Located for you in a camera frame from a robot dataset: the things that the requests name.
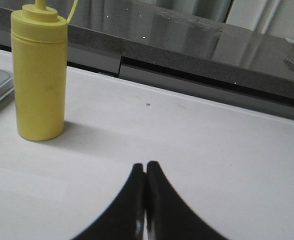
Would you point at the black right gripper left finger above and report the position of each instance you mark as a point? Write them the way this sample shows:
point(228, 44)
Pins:
point(124, 218)

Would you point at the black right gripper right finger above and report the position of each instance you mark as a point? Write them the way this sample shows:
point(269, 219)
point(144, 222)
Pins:
point(168, 216)

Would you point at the yellow squeeze bottle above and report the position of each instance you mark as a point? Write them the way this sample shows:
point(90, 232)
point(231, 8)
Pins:
point(39, 44)

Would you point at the grey stone countertop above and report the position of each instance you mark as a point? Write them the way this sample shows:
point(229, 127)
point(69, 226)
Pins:
point(167, 49)

